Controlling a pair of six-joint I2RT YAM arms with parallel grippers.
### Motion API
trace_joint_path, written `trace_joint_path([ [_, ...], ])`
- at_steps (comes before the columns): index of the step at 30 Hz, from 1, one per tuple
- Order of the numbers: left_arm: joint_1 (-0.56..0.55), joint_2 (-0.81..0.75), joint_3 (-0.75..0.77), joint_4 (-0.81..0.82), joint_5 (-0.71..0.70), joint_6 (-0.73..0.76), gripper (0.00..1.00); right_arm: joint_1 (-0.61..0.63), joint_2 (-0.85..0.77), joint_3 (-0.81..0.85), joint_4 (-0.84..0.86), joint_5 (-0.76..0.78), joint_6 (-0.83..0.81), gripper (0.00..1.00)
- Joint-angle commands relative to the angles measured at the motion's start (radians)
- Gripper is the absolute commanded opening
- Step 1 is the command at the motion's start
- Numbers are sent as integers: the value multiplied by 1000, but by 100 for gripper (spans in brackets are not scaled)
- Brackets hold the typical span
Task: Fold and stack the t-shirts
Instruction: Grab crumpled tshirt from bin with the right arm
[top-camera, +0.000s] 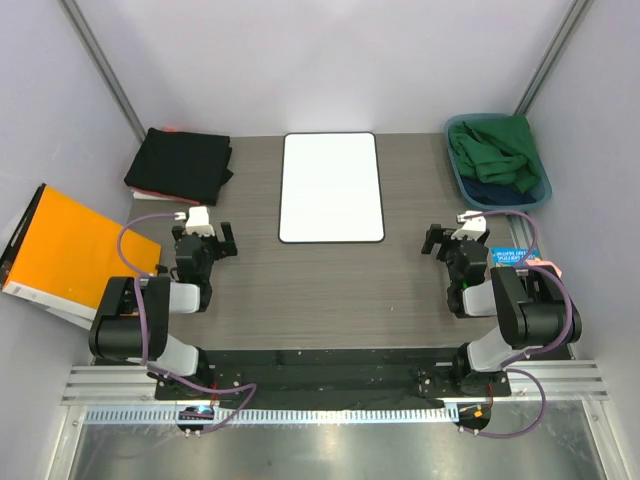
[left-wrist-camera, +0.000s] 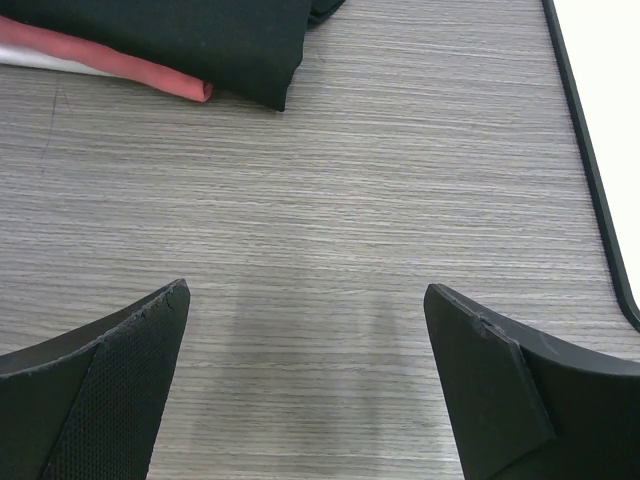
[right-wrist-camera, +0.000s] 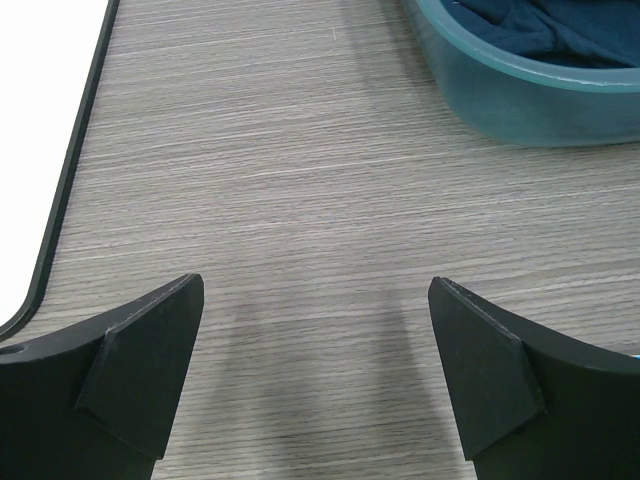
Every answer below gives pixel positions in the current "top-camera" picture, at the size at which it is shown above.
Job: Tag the white folded t shirt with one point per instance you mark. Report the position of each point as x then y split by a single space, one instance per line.
139 195

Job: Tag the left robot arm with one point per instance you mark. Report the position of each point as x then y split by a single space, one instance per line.
132 321

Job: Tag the green t shirt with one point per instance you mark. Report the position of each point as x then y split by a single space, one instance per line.
498 151

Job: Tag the white folding board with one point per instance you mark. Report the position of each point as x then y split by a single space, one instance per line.
330 189

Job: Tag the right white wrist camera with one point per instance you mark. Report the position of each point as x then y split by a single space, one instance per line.
472 227

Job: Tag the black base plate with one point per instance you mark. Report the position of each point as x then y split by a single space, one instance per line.
345 379

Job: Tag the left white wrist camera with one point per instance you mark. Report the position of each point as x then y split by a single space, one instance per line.
198 222

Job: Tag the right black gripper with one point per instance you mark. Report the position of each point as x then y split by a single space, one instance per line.
435 235

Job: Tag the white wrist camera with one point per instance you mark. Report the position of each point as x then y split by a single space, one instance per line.
472 227
198 222

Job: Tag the aluminium frame rail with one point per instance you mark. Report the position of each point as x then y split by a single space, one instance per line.
562 380

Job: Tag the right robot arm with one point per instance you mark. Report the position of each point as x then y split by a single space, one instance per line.
534 315

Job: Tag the teal plastic basket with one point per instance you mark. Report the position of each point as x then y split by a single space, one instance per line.
541 192

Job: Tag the pink cube toy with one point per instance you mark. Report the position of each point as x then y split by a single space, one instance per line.
545 264

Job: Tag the black folded t shirt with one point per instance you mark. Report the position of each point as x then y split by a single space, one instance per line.
187 166

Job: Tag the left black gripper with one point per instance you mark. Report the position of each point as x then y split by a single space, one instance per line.
227 248

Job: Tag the orange binder folder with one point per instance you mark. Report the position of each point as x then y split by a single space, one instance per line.
61 256

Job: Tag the blue children's book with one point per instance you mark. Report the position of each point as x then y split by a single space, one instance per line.
511 256

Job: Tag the navy blue t shirt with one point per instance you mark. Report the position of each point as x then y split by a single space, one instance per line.
494 194

